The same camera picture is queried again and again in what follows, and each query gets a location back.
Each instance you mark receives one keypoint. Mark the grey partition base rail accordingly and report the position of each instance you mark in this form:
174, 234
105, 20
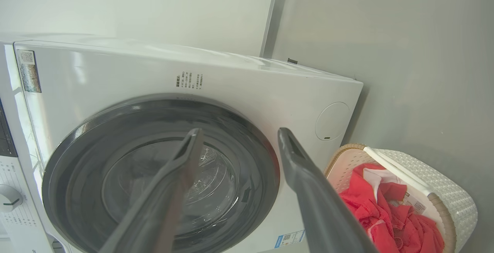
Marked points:
274, 14

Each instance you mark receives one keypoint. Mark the black washing machine display panel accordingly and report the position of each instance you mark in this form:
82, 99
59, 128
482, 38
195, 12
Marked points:
5, 137

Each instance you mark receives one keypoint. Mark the red garment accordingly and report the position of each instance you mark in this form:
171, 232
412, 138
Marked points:
359, 203

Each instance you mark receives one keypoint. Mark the grey QR code sticker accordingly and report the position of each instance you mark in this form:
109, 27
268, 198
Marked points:
29, 71

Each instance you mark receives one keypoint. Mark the blue energy label sticker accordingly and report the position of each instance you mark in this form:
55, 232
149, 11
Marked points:
289, 239

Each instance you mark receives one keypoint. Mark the silver washing machine control knob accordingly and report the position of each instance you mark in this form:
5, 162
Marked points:
7, 199

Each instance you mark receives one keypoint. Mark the white front-load washing machine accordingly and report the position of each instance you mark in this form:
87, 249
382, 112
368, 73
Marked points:
115, 75

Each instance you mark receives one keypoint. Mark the round white filter cover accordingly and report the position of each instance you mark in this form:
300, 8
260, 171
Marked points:
332, 121

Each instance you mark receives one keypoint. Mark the round black washing machine door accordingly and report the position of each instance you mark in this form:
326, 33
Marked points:
77, 176

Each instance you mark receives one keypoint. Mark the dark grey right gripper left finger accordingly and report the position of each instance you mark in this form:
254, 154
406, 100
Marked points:
162, 206

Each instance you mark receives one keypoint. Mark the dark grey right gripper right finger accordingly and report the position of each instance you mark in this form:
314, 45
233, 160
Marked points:
320, 214

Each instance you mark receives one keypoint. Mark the white woven plastic laundry basket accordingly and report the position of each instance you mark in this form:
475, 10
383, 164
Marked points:
444, 183

